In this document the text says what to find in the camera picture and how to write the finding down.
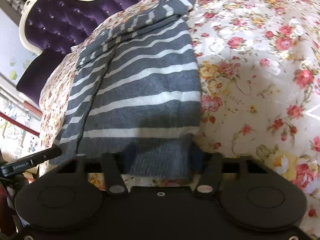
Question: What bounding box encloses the grey white striped knit garment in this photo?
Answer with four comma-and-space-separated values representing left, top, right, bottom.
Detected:
50, 0, 201, 179

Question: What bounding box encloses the floral bedspread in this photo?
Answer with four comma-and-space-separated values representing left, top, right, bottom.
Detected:
38, 0, 320, 239

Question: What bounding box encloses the purple tufted white-framed headboard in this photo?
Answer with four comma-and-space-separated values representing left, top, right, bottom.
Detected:
16, 0, 141, 104

